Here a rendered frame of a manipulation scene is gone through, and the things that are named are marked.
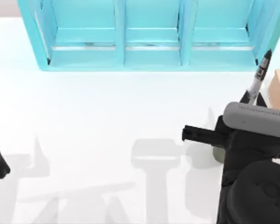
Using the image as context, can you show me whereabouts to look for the pale grey rounded box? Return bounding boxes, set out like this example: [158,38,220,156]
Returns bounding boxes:
[224,101,280,139]

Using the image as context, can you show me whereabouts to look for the light blue rack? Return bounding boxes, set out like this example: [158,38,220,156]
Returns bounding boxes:
[16,0,280,73]

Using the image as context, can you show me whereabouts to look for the small grey-green round object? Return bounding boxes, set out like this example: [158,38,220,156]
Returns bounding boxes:
[213,145,225,163]

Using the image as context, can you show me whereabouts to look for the black and white marker pen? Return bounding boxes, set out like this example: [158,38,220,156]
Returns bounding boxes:
[247,49,273,105]

